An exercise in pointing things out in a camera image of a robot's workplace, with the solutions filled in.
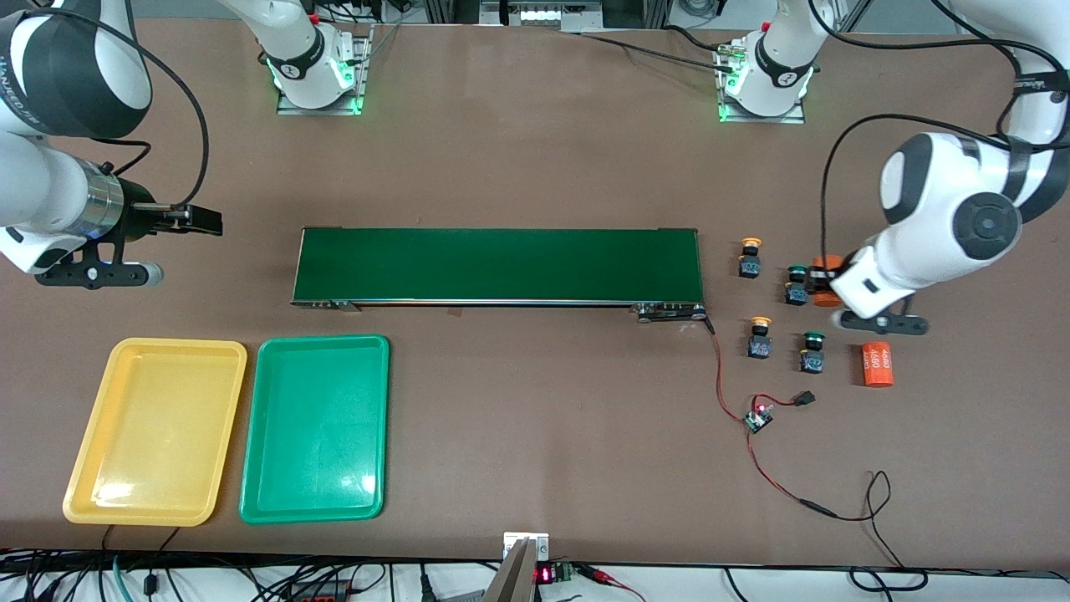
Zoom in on orange cylinder printed 4680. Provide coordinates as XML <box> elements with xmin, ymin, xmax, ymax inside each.
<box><xmin>860</xmin><ymin>341</ymin><xmax>895</xmax><ymax>389</ymax></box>
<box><xmin>808</xmin><ymin>254</ymin><xmax>845</xmax><ymax>309</ymax></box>

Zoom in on yellow plastic tray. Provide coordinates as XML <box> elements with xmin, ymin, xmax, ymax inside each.
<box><xmin>63</xmin><ymin>337</ymin><xmax>249</xmax><ymax>528</ymax></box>

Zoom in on green plastic tray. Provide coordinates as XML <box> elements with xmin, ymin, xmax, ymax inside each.
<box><xmin>238</xmin><ymin>334</ymin><xmax>392</xmax><ymax>525</ymax></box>

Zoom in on green conveyor belt unit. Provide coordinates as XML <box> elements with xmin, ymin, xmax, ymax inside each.
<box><xmin>290</xmin><ymin>226</ymin><xmax>713</xmax><ymax>327</ymax></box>

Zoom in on red clip lead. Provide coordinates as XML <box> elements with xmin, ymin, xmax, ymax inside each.
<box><xmin>577</xmin><ymin>564</ymin><xmax>646</xmax><ymax>602</ymax></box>

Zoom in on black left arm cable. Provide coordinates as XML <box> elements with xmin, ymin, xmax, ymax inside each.
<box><xmin>807</xmin><ymin>0</ymin><xmax>1070</xmax><ymax>268</ymax></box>

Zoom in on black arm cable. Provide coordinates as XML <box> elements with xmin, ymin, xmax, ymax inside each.
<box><xmin>33</xmin><ymin>7</ymin><xmax>210</xmax><ymax>210</ymax></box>
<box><xmin>807</xmin><ymin>0</ymin><xmax>1070</xmax><ymax>268</ymax></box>

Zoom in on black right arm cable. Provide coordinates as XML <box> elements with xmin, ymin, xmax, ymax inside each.
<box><xmin>33</xmin><ymin>7</ymin><xmax>210</xmax><ymax>210</ymax></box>

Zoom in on black plug with red wire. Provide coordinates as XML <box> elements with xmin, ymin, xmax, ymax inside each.
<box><xmin>752</xmin><ymin>390</ymin><xmax>818</xmax><ymax>411</ymax></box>

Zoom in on red black motor wire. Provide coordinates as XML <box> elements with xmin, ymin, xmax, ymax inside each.
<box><xmin>706</xmin><ymin>320</ymin><xmax>753</xmax><ymax>421</ymax></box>

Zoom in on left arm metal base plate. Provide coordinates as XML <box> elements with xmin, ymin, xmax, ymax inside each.
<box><xmin>717</xmin><ymin>38</ymin><xmax>808</xmax><ymax>125</ymax></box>

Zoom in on red black power cable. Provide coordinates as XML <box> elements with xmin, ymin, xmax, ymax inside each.
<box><xmin>746</xmin><ymin>429</ymin><xmax>929</xmax><ymax>593</ymax></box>

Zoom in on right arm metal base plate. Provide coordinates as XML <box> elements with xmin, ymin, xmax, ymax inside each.
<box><xmin>276</xmin><ymin>25</ymin><xmax>374</xmax><ymax>116</ymax></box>

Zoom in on black cable on table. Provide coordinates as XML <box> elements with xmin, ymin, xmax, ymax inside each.
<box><xmin>577</xmin><ymin>25</ymin><xmax>736</xmax><ymax>72</ymax></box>

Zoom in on aluminium frame rack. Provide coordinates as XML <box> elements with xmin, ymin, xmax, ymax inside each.
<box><xmin>422</xmin><ymin>0</ymin><xmax>670</xmax><ymax>34</ymax></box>

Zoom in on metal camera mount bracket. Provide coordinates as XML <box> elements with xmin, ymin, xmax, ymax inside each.
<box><xmin>483</xmin><ymin>532</ymin><xmax>551</xmax><ymax>602</ymax></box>

